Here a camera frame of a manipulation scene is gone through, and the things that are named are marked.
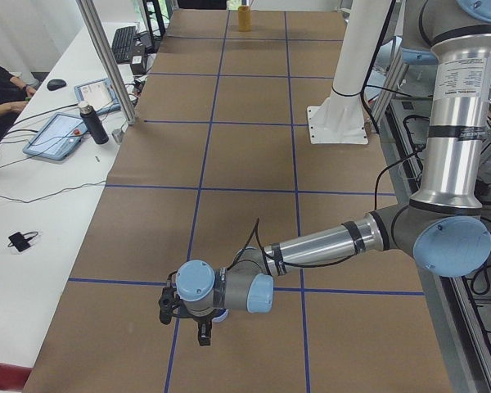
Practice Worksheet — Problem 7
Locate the black power adapter box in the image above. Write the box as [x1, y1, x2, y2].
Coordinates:
[130, 53, 147, 75]

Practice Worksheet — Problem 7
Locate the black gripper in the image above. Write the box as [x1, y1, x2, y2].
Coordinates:
[175, 304, 221, 346]

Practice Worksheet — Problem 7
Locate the blue teach pendant tablet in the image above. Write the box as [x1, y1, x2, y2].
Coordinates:
[22, 113, 87, 161]

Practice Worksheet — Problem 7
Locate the white camera mast pedestal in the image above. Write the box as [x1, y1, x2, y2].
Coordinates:
[307, 0, 394, 145]

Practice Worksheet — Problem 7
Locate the light blue plastic cup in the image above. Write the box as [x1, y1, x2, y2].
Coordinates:
[212, 309, 229, 323]

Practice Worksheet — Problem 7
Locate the black keyboard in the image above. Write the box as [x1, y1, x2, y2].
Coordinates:
[111, 25, 137, 64]

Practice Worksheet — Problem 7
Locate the tan bamboo cup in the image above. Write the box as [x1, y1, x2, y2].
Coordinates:
[237, 6, 251, 32]

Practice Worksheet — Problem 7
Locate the black computer mouse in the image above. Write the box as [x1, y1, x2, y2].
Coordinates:
[47, 79, 67, 91]

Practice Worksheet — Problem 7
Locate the red object at corner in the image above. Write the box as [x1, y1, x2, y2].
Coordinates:
[0, 363, 32, 391]

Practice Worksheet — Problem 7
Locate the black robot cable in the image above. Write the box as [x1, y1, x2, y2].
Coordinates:
[228, 219, 367, 279]

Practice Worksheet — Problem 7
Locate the small black device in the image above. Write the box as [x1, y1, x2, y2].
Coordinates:
[7, 231, 38, 252]

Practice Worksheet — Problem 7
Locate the seated person in black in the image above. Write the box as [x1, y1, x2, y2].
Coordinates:
[0, 66, 37, 140]

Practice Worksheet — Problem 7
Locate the black water bottle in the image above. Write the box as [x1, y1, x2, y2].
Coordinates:
[78, 101, 109, 145]

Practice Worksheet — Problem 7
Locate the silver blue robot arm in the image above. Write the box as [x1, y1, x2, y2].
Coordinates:
[159, 1, 491, 346]

